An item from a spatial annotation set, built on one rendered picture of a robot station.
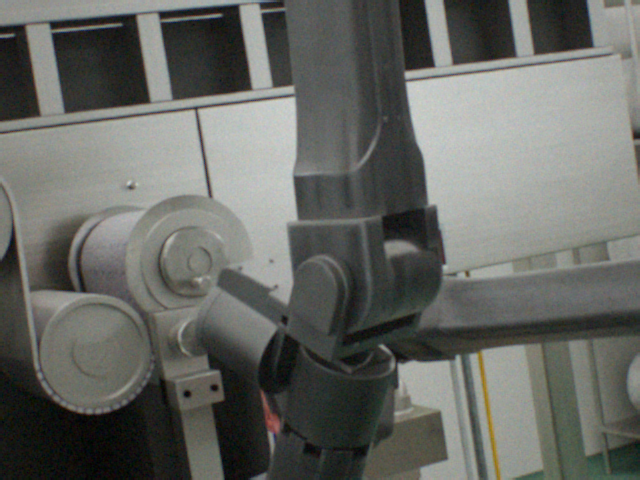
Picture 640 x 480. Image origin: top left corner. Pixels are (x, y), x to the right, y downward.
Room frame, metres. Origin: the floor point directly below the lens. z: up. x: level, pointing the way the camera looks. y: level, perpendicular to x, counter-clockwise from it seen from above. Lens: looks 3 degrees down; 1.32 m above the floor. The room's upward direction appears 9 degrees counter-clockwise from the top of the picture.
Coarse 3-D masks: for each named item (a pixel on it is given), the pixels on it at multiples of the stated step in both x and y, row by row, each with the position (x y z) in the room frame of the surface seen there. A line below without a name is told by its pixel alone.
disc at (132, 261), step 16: (160, 208) 1.31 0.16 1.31; (176, 208) 1.32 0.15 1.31; (192, 208) 1.32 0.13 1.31; (208, 208) 1.33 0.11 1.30; (224, 208) 1.34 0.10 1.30; (144, 224) 1.30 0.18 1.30; (240, 224) 1.35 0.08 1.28; (128, 240) 1.29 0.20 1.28; (144, 240) 1.30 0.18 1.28; (240, 240) 1.34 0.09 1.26; (128, 256) 1.29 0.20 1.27; (128, 272) 1.29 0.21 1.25; (144, 288) 1.29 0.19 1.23; (144, 304) 1.29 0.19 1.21
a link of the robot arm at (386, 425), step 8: (384, 344) 1.11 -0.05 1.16; (392, 352) 1.12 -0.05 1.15; (400, 360) 1.13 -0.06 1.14; (408, 360) 1.13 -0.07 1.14; (392, 376) 1.10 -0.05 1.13; (392, 384) 1.10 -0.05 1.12; (392, 392) 1.09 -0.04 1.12; (392, 400) 1.09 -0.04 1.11; (384, 408) 1.08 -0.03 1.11; (392, 408) 1.09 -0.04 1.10; (384, 416) 1.07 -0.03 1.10; (392, 416) 1.08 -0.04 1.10; (384, 424) 1.07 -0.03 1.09; (392, 424) 1.08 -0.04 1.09; (376, 432) 1.07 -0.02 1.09; (384, 432) 1.07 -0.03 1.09; (392, 432) 1.08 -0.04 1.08; (376, 440) 1.08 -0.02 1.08
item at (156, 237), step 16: (160, 224) 1.30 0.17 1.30; (176, 224) 1.31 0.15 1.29; (192, 224) 1.32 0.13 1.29; (208, 224) 1.33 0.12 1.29; (224, 224) 1.33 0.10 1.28; (160, 240) 1.30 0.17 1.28; (224, 240) 1.33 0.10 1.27; (144, 256) 1.29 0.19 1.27; (240, 256) 1.34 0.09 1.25; (144, 272) 1.29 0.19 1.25; (160, 288) 1.30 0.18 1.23; (160, 304) 1.30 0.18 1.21; (176, 304) 1.30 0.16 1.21; (192, 304) 1.31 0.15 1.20
